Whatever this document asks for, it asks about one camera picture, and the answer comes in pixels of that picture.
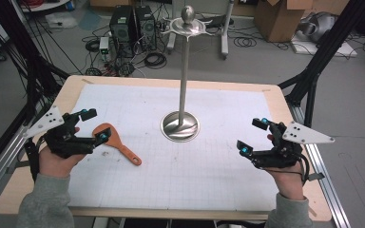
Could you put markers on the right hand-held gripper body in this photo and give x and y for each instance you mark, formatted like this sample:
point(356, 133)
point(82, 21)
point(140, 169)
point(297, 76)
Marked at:
point(282, 156)

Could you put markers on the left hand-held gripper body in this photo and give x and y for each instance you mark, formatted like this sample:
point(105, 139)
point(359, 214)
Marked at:
point(60, 142)

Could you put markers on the orange plastic rice paddle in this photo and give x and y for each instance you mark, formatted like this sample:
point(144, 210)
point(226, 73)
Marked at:
point(117, 142)

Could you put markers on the silver metal hook stand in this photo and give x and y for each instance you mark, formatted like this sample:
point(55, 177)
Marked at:
point(183, 95)

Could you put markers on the person's left hand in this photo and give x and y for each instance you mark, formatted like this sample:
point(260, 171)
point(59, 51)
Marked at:
point(55, 164)

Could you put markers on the person's right hand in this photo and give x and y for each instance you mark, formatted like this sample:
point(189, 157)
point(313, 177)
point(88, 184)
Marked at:
point(288, 183)

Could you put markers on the small white device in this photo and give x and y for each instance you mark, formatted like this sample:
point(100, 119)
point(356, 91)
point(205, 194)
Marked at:
point(104, 47)

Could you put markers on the white grid mat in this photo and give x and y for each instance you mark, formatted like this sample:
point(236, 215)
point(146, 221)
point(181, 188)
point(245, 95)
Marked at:
point(177, 171)

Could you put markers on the black computer tower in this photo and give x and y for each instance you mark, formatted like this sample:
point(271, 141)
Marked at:
point(122, 30)
point(146, 28)

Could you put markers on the white stand legs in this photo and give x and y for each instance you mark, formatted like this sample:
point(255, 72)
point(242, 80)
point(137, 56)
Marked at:
point(224, 38)

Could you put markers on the large cardboard box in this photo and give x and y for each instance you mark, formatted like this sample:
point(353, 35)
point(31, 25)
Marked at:
point(278, 19)

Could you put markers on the white flat board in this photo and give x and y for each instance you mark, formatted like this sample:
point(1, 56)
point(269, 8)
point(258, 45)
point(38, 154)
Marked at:
point(342, 50)

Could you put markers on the silver grey helmet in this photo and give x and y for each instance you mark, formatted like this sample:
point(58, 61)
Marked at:
point(318, 27)

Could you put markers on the white round table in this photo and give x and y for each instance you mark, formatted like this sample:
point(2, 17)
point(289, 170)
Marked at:
point(44, 4)

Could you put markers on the aluminium rail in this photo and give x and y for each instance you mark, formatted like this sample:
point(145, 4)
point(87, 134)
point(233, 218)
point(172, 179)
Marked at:
point(326, 183)
point(3, 158)

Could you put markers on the black metal frame struts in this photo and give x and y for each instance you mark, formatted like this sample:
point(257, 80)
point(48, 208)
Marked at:
point(28, 63)
point(326, 47)

